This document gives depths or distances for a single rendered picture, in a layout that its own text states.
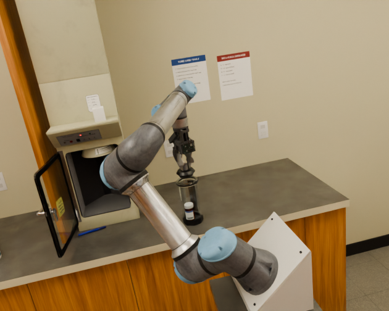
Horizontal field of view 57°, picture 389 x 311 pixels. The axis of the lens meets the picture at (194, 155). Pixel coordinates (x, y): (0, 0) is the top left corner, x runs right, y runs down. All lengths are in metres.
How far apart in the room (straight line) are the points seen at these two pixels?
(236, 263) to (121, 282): 0.82
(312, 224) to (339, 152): 0.92
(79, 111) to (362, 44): 1.85
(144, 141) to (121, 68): 1.10
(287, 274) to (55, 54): 1.32
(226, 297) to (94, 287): 0.72
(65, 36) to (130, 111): 0.67
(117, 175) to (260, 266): 0.54
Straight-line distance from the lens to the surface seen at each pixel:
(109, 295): 1.88
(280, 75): 2.42
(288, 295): 1.24
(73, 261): 1.78
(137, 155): 1.13
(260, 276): 1.21
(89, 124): 1.69
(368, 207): 3.09
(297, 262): 1.20
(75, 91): 1.78
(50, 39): 1.78
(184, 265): 1.24
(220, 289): 1.41
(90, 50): 1.76
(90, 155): 1.87
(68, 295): 1.89
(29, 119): 1.75
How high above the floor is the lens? 1.84
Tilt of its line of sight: 19 degrees down
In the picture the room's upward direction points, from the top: 8 degrees counter-clockwise
